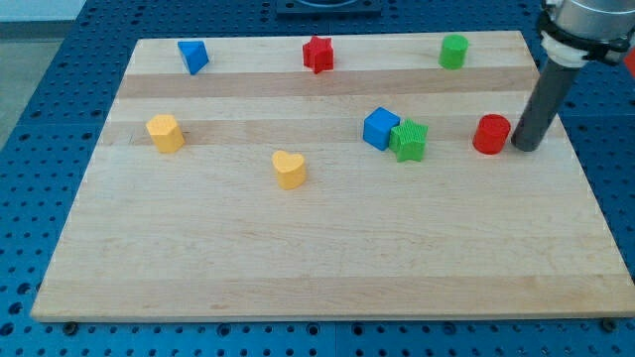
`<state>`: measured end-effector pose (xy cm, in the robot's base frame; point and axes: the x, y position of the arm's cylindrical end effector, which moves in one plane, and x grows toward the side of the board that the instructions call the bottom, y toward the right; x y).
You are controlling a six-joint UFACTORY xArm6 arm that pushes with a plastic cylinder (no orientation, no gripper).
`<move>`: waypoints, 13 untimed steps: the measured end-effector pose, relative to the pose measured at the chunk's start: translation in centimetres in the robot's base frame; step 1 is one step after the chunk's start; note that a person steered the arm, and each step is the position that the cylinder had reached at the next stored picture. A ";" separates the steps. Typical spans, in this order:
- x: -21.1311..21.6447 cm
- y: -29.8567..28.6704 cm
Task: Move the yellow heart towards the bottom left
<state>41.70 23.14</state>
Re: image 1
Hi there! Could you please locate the yellow heart block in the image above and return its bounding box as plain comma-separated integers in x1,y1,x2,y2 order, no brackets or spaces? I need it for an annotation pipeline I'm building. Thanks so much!
272,150,307,190

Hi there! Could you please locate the wooden board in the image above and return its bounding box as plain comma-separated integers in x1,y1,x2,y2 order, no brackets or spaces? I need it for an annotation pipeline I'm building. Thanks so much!
31,31,634,322

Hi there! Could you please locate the blue cube block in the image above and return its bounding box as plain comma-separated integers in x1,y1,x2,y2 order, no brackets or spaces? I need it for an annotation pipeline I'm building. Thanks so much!
362,107,401,151

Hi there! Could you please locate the green star block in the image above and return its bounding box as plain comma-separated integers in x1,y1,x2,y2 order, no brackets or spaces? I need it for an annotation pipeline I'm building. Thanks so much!
389,118,429,162

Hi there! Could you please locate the red star block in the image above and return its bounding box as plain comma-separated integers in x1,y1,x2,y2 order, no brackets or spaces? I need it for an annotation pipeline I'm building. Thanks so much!
303,36,334,73

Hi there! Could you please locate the yellow hexagon block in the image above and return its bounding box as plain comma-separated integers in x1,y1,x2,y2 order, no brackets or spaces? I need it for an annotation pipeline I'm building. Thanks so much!
146,114,186,154

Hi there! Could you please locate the blue triangle block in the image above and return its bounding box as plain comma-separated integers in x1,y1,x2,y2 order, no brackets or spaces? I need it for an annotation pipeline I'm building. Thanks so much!
178,41,209,75

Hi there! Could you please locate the red cylinder block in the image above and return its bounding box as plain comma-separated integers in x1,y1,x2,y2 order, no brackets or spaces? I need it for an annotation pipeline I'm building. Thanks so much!
472,114,511,155

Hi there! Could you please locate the green cylinder block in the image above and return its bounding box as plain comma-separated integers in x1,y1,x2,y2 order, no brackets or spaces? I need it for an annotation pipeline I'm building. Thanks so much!
439,35,469,69

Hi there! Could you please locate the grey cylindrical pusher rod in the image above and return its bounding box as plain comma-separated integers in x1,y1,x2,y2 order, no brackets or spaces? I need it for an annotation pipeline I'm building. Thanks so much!
511,59,580,152

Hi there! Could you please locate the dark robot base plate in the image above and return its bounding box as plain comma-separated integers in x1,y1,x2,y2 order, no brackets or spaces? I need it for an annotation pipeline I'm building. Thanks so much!
276,0,384,16

